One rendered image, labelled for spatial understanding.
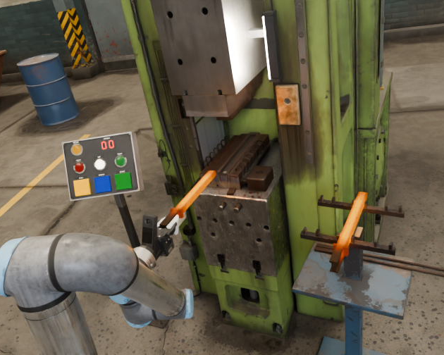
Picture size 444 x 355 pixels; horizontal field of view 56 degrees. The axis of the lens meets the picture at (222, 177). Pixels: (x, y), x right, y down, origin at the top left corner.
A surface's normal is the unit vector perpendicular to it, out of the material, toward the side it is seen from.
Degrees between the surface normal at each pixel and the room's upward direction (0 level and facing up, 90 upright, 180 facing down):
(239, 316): 90
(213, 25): 90
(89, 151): 60
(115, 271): 80
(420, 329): 0
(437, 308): 0
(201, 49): 90
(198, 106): 90
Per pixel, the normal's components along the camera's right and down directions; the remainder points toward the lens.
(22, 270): -0.14, -0.02
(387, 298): -0.16, -0.86
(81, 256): 0.36, -0.36
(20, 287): -0.10, 0.41
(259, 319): -0.41, 0.51
